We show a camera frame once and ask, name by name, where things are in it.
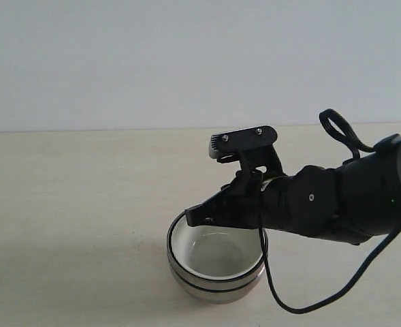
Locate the white ceramic bowl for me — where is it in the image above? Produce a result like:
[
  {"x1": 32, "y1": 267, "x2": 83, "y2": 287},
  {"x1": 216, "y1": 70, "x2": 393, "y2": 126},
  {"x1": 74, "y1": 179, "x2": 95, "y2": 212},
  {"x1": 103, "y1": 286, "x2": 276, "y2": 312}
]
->
[{"x1": 170, "y1": 224, "x2": 265, "y2": 279}]

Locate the thin black camera cable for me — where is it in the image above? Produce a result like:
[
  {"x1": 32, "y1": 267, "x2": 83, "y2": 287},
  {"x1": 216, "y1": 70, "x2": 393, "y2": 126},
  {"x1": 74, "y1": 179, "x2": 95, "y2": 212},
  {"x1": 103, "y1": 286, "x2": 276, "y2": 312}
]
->
[{"x1": 237, "y1": 149, "x2": 401, "y2": 305}]

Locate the smooth stainless steel bowl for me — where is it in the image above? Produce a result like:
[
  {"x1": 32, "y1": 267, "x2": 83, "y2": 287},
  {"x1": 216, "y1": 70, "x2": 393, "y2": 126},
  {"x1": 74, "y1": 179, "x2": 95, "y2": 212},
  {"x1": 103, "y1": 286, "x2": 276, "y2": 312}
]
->
[{"x1": 170, "y1": 265, "x2": 265, "y2": 305}]

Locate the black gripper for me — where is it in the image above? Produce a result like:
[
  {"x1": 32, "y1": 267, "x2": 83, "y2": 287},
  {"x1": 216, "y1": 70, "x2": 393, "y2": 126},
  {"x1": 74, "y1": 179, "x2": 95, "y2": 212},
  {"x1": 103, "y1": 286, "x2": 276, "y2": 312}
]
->
[{"x1": 185, "y1": 166, "x2": 360, "y2": 245}]

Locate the flat black ribbon cable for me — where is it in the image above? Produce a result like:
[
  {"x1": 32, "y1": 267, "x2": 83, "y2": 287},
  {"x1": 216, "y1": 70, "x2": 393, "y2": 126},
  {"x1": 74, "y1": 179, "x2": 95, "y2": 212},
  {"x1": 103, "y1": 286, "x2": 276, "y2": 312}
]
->
[{"x1": 319, "y1": 108, "x2": 378, "y2": 159}]

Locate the ribbed stainless steel bowl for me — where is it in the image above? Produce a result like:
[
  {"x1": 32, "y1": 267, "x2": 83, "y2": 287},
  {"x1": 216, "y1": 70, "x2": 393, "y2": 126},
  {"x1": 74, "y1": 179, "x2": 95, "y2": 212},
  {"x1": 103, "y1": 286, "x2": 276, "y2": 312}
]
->
[{"x1": 166, "y1": 209, "x2": 269, "y2": 284}]

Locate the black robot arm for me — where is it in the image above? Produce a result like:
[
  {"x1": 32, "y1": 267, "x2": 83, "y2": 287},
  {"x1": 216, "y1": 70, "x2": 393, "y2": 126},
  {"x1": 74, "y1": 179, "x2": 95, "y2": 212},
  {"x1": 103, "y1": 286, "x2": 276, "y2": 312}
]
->
[{"x1": 185, "y1": 134, "x2": 401, "y2": 245}]

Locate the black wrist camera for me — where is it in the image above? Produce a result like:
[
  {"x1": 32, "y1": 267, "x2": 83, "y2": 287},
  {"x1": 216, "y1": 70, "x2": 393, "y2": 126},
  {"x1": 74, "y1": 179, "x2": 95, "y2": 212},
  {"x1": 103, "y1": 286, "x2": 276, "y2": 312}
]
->
[{"x1": 208, "y1": 125, "x2": 285, "y2": 176}]

